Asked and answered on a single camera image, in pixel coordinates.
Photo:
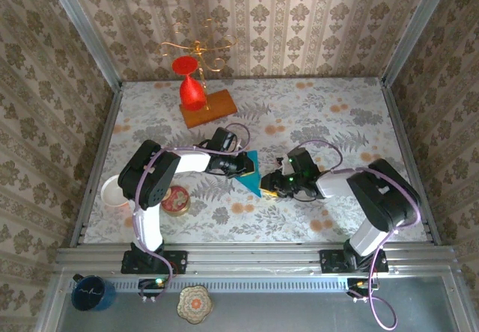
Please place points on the blue cloth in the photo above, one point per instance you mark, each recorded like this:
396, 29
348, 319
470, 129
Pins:
250, 184

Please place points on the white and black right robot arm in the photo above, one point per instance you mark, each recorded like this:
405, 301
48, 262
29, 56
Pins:
381, 197

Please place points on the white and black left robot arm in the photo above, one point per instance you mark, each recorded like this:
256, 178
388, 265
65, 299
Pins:
191, 162

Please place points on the floral table cover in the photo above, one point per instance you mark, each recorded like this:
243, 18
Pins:
262, 220

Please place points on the orange wooden rack base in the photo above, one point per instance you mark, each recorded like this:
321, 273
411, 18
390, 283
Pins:
221, 105

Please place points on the round red floral tin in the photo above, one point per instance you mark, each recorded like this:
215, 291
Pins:
179, 202

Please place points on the red wine glass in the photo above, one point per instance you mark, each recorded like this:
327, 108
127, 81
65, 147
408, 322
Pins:
191, 92

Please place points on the grey metal shelf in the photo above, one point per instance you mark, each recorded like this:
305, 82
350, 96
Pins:
280, 309

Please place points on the small black connector board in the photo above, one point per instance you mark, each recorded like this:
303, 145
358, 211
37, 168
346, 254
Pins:
359, 286
151, 285

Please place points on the white bowl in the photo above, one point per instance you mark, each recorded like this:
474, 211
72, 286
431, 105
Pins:
108, 193

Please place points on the dark blue mug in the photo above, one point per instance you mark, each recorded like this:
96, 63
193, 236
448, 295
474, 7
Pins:
93, 294

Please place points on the aluminium front rail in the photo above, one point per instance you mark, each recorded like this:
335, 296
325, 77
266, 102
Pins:
254, 261

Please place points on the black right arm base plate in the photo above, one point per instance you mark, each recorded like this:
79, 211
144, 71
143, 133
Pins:
331, 261

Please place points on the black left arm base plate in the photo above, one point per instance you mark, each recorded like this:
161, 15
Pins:
176, 261

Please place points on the aluminium table side rail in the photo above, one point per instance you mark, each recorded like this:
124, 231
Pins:
97, 163
411, 163

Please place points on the aluminium corner post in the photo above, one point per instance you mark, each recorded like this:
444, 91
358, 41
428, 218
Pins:
415, 29
82, 21

